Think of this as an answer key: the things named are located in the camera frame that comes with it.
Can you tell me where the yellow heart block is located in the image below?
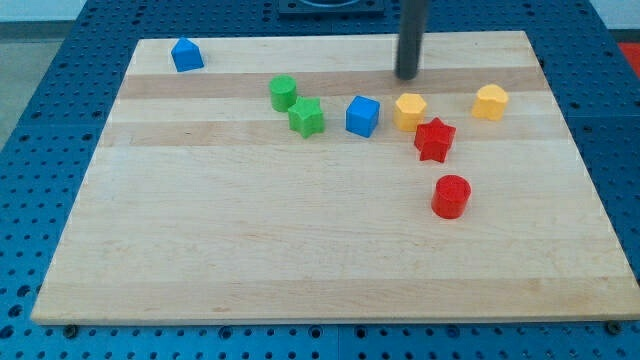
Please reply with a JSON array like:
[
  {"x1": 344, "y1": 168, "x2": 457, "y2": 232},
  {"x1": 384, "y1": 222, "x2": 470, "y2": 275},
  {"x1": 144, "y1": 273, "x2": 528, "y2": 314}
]
[{"x1": 471, "y1": 84, "x2": 509, "y2": 121}]

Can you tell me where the wooden board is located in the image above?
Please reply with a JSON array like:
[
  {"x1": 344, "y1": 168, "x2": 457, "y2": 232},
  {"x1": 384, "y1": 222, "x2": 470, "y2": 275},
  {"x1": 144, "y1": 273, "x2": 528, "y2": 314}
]
[{"x1": 31, "y1": 31, "x2": 639, "y2": 326}]

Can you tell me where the green star block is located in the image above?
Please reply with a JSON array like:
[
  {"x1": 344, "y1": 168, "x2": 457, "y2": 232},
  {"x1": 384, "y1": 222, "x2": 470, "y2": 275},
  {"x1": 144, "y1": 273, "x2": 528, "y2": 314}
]
[{"x1": 288, "y1": 96, "x2": 325, "y2": 139}]

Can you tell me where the blue cube block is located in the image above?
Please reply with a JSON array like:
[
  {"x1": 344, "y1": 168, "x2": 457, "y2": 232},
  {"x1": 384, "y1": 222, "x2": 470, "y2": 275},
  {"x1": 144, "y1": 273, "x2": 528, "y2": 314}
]
[{"x1": 345, "y1": 95, "x2": 380, "y2": 138}]

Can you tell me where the green cylinder block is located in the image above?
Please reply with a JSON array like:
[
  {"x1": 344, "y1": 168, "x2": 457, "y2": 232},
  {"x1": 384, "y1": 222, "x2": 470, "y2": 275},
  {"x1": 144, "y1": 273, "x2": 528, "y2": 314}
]
[{"x1": 268, "y1": 74, "x2": 297, "y2": 112}]

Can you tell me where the yellow hexagon block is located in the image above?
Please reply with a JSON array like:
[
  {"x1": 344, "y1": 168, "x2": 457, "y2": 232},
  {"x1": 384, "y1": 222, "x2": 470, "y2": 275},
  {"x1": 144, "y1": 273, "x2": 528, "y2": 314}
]
[{"x1": 393, "y1": 93, "x2": 427, "y2": 132}]

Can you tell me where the red star block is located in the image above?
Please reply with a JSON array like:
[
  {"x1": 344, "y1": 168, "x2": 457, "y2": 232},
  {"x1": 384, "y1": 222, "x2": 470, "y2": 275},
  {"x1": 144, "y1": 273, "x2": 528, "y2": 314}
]
[{"x1": 414, "y1": 117, "x2": 456, "y2": 163}]

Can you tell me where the red cylinder block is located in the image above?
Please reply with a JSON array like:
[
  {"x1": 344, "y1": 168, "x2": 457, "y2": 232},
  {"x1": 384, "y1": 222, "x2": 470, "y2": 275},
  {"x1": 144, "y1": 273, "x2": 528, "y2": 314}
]
[{"x1": 431, "y1": 175, "x2": 471, "y2": 219}]

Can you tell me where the blue pentagon block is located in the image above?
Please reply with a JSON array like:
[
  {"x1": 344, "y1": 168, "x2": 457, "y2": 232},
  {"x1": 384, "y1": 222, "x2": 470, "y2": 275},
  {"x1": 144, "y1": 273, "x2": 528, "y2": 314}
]
[{"x1": 171, "y1": 37, "x2": 204, "y2": 72}]

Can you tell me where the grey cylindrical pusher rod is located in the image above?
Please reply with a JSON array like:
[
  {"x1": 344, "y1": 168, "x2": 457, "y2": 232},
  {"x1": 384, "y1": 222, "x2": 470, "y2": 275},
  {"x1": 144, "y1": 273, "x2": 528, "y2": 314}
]
[{"x1": 394, "y1": 0, "x2": 431, "y2": 81}]

